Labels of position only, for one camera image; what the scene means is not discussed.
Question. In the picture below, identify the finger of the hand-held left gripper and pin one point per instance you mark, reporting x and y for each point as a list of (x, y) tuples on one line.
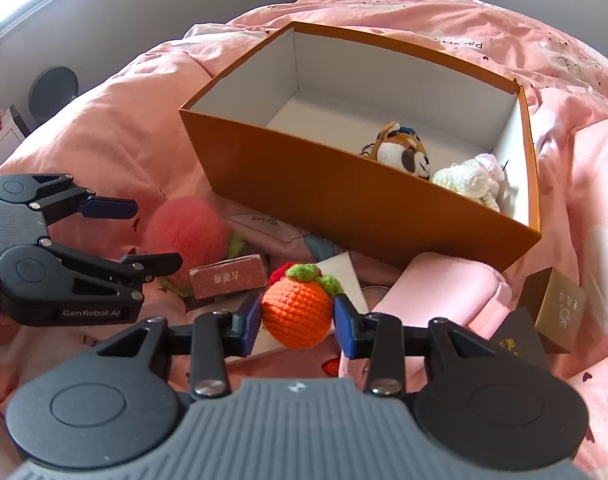
[(109, 207), (154, 262)]

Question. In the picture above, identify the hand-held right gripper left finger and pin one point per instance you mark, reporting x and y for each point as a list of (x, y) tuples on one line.
[(251, 325)]

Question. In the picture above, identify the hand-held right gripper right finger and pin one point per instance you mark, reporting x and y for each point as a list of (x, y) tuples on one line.
[(345, 325)]

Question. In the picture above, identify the crochet orange fruit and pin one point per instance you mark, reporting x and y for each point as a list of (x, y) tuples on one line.
[(294, 310)]

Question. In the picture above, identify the pink fluffy ball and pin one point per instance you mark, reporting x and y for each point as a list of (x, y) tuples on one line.
[(189, 227)]

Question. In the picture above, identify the white printed packet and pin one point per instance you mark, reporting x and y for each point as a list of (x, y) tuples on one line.
[(344, 275)]

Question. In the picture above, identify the orange cardboard box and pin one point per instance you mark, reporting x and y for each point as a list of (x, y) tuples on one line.
[(309, 195)]

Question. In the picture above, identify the gold gift box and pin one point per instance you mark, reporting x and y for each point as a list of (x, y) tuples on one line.
[(558, 310)]

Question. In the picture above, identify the small red box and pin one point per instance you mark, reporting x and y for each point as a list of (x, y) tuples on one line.
[(229, 277)]

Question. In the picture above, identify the red crochet fruit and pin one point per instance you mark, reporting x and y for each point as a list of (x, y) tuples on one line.
[(276, 275)]

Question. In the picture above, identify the pink pouch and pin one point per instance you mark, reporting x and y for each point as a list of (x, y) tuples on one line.
[(433, 290)]

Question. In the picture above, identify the white side cabinet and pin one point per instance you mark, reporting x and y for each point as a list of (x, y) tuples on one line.
[(11, 137)]

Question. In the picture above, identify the black small box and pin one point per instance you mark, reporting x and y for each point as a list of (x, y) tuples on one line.
[(518, 340)]

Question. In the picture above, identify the tiger plush toy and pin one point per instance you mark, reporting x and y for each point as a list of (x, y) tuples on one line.
[(398, 152)]

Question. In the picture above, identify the white crochet toy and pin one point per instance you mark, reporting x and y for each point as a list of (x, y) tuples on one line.
[(463, 177)]

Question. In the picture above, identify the pink printed blanket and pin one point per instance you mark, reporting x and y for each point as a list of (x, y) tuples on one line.
[(383, 10)]

